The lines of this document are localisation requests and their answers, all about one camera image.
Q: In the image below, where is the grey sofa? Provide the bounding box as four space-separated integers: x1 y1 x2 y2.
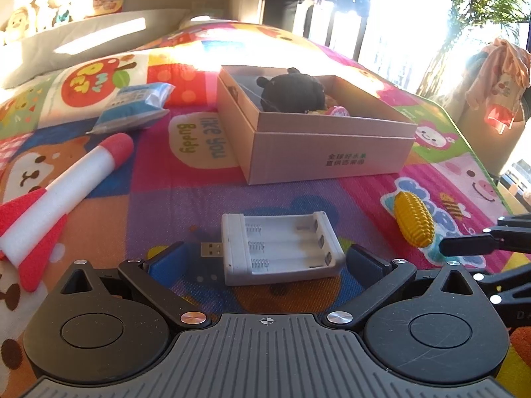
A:
1 8 215 89

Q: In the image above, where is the pink pig figurine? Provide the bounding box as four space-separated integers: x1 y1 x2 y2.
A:
325 105 350 117

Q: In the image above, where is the blue wet wipes pack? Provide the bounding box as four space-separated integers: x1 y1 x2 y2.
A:
88 83 175 135

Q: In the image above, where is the colourful cartoon play mat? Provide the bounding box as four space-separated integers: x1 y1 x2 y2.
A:
1 23 509 397

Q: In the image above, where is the black plush toy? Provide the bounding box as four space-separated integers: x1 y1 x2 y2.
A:
257 67 326 113

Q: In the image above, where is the open cardboard box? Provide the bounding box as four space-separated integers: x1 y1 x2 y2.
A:
217 66 417 185

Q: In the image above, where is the white bear plush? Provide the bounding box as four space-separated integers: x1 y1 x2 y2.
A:
39 0 74 29

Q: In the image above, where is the chair with pink clothes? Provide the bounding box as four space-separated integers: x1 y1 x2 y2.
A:
454 39 530 176

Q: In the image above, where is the potted palm plant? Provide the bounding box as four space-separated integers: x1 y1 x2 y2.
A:
417 0 530 98

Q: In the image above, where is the yellow duck plush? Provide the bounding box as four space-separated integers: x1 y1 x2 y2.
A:
4 6 35 44

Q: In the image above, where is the white battery charger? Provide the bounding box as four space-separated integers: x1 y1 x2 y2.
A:
201 211 346 287

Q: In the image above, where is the yellow toy corn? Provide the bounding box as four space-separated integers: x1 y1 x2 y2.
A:
393 191 435 248

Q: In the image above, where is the red white foam rocket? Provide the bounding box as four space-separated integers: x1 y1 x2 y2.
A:
1 133 134 292

